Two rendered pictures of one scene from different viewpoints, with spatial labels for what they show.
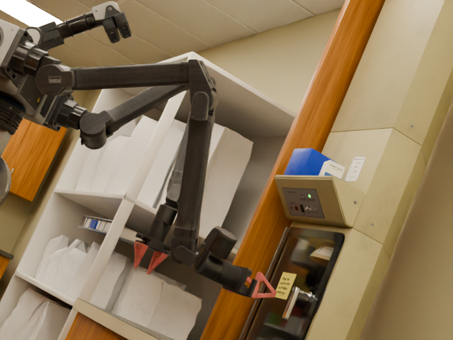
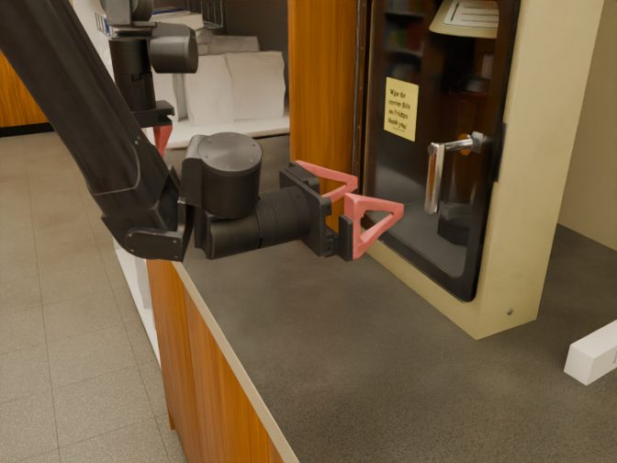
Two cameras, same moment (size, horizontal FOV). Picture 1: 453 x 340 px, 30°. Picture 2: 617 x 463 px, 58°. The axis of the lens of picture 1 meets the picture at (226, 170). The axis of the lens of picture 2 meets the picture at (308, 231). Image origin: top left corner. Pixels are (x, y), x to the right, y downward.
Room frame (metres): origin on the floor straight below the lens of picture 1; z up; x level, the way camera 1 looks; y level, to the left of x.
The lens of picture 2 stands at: (1.61, -0.11, 1.40)
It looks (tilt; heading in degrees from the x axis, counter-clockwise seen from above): 26 degrees down; 357
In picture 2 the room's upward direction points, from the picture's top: straight up
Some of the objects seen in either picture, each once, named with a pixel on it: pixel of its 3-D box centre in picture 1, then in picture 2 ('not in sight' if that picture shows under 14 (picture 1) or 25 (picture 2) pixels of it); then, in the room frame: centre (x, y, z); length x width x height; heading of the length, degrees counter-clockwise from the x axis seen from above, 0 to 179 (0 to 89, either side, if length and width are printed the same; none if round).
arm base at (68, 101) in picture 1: (70, 115); not in sight; (2.60, 0.51, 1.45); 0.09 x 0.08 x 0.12; 173
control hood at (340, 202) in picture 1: (311, 200); not in sight; (2.34, -0.25, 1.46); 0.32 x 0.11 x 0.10; 23
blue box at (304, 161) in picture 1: (310, 169); not in sight; (2.41, -0.22, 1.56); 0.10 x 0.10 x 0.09; 23
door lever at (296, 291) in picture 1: (296, 304); (445, 174); (2.25, -0.31, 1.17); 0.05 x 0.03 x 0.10; 113
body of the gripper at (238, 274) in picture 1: (228, 275); (283, 215); (2.15, -0.11, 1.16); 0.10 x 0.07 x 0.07; 23
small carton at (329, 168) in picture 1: (330, 174); not in sight; (2.30, -0.27, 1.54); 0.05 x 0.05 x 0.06; 8
